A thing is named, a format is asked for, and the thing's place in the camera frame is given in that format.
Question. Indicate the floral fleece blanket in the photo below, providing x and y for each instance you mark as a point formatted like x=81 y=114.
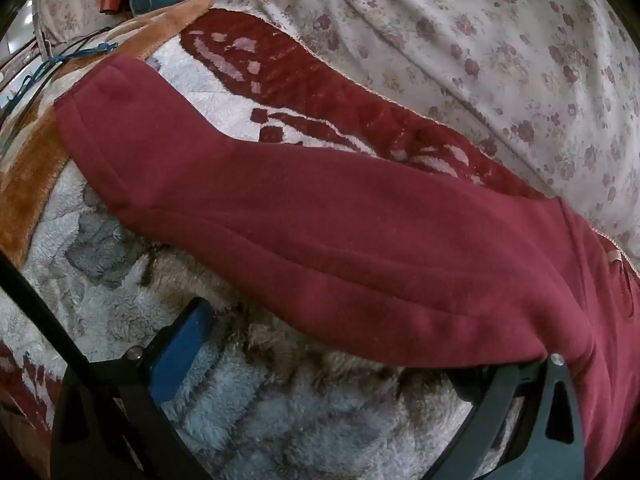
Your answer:
x=300 y=435

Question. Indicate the floral print quilt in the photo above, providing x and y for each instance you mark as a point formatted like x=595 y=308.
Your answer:
x=450 y=35

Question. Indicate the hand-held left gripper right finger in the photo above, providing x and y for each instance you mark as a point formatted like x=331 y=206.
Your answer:
x=567 y=385

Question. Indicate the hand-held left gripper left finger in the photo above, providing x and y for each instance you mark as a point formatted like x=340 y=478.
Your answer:
x=181 y=345

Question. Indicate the maroon sweatshirt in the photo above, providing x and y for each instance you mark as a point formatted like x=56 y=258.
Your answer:
x=350 y=240

